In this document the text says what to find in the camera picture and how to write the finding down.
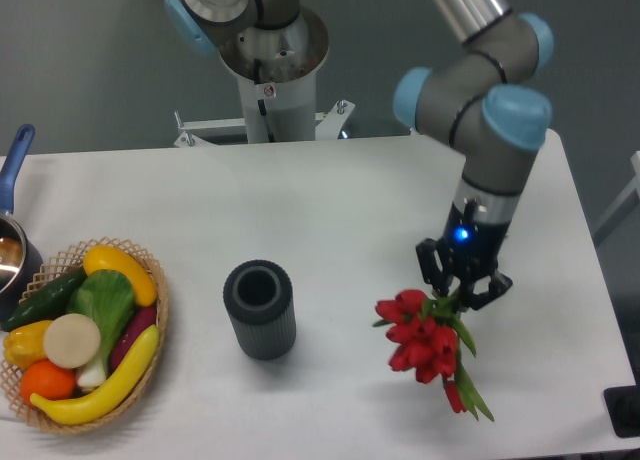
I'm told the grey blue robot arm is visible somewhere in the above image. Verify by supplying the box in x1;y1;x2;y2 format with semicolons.
164;0;554;310

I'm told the green bok choy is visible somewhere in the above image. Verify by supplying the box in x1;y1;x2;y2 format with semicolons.
66;270;135;392

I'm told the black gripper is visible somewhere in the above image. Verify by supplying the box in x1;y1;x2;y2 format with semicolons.
416;201;513;311

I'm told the yellow squash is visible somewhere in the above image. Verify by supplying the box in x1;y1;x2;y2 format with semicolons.
30;325;160;426
83;245;158;307

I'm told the yellow squash upper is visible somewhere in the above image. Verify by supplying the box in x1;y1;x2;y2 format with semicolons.
83;245;158;307

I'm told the green cucumber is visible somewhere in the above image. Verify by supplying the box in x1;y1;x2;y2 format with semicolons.
1;267;87;332

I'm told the red tulip bouquet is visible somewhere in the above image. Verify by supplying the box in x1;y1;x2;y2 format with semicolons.
374;289;494;421

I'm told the blue handled saucepan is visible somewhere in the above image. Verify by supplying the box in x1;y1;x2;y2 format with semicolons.
1;124;42;321

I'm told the white metal base frame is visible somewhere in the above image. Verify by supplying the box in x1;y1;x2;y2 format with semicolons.
173;99;356;148

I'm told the white frame at right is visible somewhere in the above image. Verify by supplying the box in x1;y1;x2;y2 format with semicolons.
592;151;639;248

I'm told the purple eggplant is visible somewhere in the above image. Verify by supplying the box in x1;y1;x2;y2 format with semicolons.
109;306;156;372

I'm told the orange fruit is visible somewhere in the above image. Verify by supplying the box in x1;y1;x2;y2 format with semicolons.
20;360;76;405

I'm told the dark grey ribbed vase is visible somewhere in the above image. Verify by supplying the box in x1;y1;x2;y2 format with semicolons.
223;260;297;361

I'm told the beige round disc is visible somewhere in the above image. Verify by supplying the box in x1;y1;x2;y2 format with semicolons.
43;313;101;369

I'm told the yellow bell pepper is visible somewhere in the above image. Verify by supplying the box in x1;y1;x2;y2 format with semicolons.
3;320;53;369

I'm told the black device at edge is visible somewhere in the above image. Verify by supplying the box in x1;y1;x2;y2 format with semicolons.
603;386;639;438

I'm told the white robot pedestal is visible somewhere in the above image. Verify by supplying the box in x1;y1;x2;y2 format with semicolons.
220;7;329;143

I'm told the yellow squash lower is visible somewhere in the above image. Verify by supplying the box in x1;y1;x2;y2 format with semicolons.
30;325;160;426

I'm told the woven wicker basket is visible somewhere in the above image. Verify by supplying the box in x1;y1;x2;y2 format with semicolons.
1;237;169;435

